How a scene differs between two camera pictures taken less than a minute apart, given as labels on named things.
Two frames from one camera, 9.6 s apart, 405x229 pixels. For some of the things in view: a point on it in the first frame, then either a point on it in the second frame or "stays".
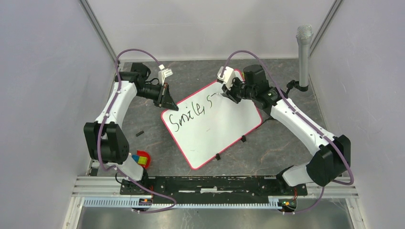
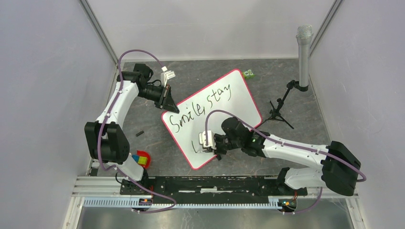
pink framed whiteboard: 208,123 stays
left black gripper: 166,100 stays
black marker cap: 140,133 stays
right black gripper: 230,93 -> 218,150
